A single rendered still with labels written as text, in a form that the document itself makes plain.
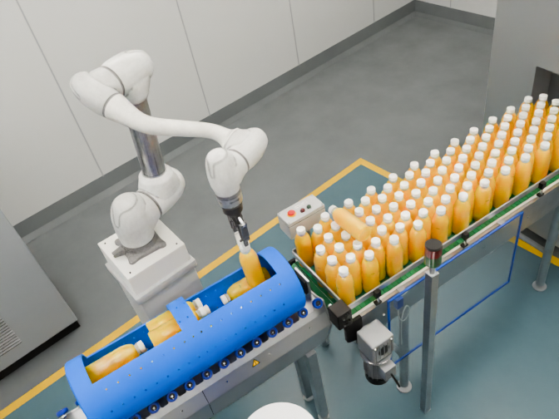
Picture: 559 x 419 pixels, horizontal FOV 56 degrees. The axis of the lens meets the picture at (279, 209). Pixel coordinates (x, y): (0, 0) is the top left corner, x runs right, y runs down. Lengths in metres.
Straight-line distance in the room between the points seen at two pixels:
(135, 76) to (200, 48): 2.89
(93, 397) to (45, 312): 1.73
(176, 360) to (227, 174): 0.69
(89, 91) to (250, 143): 0.58
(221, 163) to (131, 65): 0.55
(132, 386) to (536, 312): 2.38
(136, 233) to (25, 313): 1.44
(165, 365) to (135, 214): 0.66
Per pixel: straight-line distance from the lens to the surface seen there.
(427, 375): 2.71
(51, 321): 3.71
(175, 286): 2.51
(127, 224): 2.29
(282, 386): 3.15
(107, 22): 4.45
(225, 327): 1.97
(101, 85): 1.97
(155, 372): 1.96
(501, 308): 3.45
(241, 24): 5.10
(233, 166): 1.73
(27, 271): 3.43
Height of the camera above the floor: 2.72
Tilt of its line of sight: 42 degrees down
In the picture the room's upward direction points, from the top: 12 degrees counter-clockwise
